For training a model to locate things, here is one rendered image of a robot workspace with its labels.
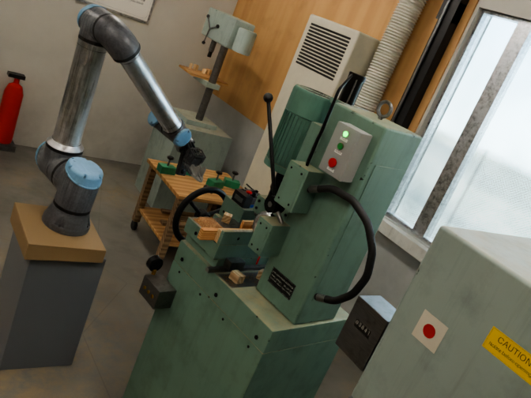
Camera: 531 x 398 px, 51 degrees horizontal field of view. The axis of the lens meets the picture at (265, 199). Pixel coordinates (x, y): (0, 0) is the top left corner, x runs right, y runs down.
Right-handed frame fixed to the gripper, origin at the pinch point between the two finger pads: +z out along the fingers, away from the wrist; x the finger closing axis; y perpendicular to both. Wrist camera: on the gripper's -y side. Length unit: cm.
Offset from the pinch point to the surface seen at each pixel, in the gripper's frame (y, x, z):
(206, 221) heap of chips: 15.8, -24.5, 38.0
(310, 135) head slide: 65, -12, 40
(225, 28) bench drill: -2, 105, -169
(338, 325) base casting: 20, 9, 90
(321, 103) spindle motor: 74, -10, 33
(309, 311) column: 27, -11, 86
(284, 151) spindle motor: 54, -13, 36
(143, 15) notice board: -48, 85, -241
